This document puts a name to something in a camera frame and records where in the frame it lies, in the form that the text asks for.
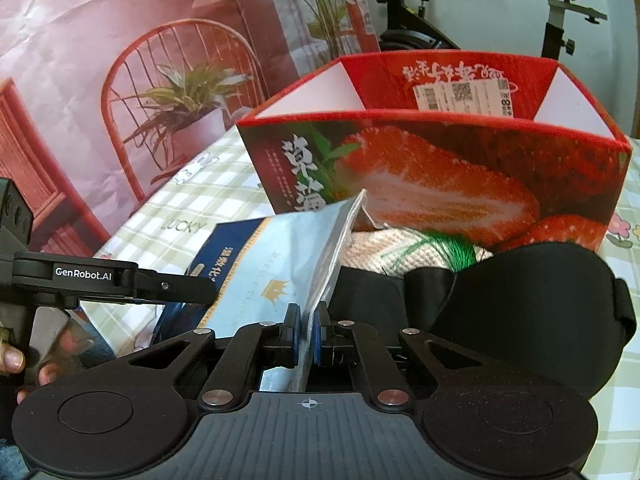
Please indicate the black cloth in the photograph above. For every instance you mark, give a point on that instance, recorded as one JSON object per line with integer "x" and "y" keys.
{"x": 365, "y": 295}

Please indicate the red strawberry print box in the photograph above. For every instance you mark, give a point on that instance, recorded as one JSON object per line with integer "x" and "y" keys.
{"x": 450, "y": 170}

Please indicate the black exercise bike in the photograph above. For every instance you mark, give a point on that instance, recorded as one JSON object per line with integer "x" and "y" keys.
{"x": 405, "y": 15}

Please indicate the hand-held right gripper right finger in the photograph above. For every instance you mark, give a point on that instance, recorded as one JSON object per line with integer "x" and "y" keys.
{"x": 318, "y": 332}

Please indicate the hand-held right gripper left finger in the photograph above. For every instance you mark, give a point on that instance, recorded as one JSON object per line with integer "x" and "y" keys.
{"x": 294, "y": 332}

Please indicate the pink printed wall backdrop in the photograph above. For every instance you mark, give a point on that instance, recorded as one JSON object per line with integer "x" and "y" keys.
{"x": 100, "y": 60}

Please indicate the person's left hand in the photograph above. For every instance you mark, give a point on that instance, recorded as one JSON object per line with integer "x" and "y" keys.
{"x": 11, "y": 360}

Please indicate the beige knit item green tassel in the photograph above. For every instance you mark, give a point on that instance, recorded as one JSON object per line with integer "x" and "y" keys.
{"x": 380, "y": 252}

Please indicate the blue and white packet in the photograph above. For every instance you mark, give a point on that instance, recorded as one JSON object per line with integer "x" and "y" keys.
{"x": 280, "y": 270}

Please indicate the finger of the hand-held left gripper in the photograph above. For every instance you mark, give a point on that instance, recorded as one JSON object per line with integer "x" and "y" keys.
{"x": 175, "y": 286}

